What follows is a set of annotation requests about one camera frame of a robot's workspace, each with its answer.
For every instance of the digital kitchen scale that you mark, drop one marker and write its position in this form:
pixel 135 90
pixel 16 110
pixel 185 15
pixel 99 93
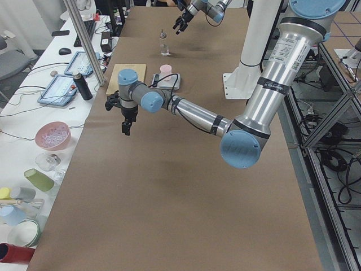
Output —
pixel 173 83

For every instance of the wine glass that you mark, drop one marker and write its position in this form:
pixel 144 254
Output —
pixel 50 163

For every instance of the teach pendant near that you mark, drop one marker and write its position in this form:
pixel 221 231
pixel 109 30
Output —
pixel 60 91

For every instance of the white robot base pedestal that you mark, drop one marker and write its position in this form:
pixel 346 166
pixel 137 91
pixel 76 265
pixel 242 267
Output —
pixel 241 83

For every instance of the teach pendant far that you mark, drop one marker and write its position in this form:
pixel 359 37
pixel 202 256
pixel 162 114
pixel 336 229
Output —
pixel 80 63

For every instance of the grey cup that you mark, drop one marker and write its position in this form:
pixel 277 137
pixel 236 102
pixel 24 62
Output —
pixel 23 193

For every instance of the bamboo cutting board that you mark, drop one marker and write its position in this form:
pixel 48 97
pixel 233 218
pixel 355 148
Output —
pixel 125 74

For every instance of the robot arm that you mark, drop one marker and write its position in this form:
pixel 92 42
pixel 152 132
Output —
pixel 215 12
pixel 306 23

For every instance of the pink plastic cup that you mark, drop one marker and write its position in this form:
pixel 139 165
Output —
pixel 165 72

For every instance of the black smartphone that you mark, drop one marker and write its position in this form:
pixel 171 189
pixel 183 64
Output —
pixel 59 33

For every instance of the pink bowl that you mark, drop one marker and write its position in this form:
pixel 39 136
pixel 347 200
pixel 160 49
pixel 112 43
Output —
pixel 53 136

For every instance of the yellow cup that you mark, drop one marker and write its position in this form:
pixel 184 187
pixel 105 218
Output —
pixel 5 193

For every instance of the black computer mouse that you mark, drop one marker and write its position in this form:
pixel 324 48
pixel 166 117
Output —
pixel 64 51

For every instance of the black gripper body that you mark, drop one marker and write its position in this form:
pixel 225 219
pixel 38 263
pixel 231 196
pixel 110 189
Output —
pixel 128 113
pixel 185 17

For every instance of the green rimmed white bowl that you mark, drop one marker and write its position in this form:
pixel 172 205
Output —
pixel 25 234

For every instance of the light blue cup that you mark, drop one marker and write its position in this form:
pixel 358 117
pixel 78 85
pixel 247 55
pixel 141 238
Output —
pixel 12 215

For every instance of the glass sauce bottle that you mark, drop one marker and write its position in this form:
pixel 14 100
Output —
pixel 164 48

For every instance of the teach pendant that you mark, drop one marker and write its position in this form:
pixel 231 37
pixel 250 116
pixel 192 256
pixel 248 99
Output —
pixel 80 63
pixel 60 91

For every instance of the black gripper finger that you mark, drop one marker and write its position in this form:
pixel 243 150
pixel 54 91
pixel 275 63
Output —
pixel 178 22
pixel 126 126
pixel 182 28

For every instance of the red cylinder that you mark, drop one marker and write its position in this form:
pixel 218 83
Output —
pixel 16 254

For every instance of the aluminium frame post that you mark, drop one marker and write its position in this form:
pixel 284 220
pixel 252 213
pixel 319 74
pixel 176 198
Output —
pixel 86 42

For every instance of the black water bottle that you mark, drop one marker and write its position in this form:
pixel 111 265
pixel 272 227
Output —
pixel 82 86

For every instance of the green cup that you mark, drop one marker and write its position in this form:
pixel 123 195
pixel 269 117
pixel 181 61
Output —
pixel 39 180

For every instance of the black keyboard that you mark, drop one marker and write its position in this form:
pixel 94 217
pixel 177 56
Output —
pixel 90 29

